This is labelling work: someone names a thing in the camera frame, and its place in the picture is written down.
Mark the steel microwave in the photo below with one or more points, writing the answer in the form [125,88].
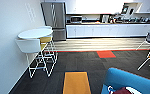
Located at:
[76,19]

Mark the steel refrigerator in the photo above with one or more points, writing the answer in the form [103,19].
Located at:
[54,20]

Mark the white kitchen counter cabinets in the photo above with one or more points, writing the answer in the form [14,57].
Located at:
[107,30]

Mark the round white table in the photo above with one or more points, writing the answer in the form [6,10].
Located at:
[34,33]

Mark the dark coffee machine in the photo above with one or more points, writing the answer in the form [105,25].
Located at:
[125,10]

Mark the blue sofa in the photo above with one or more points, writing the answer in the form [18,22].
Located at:
[131,80]

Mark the white chair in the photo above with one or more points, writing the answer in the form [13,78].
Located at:
[147,53]

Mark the white wall cabinets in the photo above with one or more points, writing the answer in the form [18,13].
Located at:
[101,6]

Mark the white wall papers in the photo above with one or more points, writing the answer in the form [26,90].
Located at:
[30,12]

